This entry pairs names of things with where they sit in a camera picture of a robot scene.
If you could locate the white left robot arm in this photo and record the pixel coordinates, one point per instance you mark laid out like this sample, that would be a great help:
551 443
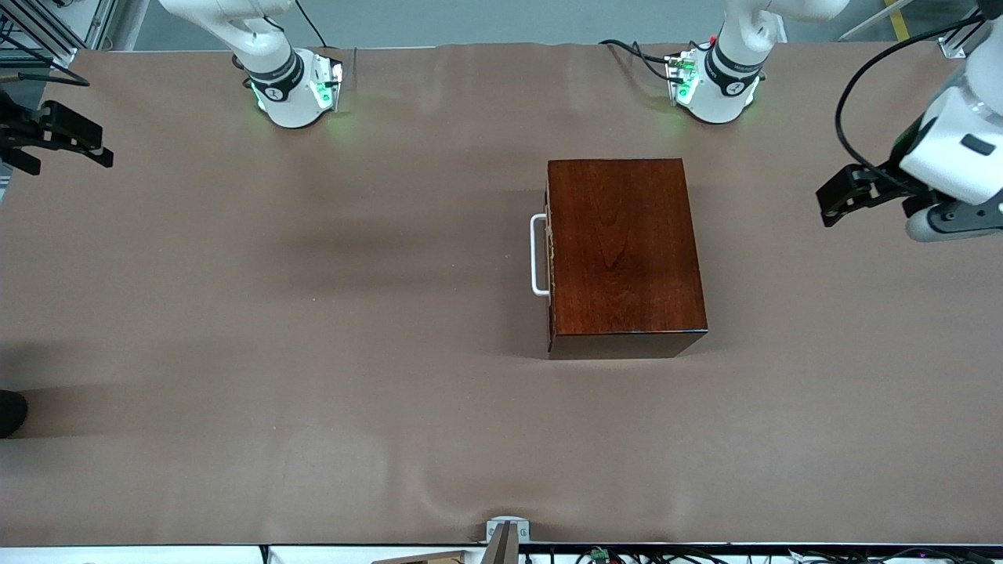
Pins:
952 157

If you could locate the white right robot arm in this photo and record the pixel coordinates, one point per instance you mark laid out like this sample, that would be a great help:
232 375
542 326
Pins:
278 102

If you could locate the brown cardboard piece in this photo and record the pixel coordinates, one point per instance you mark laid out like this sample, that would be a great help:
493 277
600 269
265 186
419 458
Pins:
423 558

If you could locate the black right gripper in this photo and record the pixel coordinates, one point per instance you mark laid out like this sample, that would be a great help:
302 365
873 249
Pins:
17 129

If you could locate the grey metal clamp bracket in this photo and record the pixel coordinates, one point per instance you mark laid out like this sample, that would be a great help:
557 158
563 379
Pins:
508 540

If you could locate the aluminium frame profile with bracket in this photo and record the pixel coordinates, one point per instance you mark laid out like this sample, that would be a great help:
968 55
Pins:
47 39
960 41

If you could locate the green plug connector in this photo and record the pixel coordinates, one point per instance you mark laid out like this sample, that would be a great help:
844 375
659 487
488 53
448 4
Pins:
600 554

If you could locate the dark brown wooden cabinet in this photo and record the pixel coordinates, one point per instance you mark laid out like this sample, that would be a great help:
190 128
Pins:
627 251

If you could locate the black round object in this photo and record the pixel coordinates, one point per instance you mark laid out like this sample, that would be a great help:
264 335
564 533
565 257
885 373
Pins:
9 413

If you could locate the upright aluminium frame profile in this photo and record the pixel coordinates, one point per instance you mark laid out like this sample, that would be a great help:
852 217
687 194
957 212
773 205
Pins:
100 19

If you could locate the brown table mat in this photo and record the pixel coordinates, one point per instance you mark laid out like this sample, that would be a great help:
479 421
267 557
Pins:
313 407

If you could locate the grey slanted bar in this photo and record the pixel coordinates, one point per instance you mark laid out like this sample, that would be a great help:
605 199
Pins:
874 21

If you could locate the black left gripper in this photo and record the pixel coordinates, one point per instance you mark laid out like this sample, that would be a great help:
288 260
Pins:
886 177

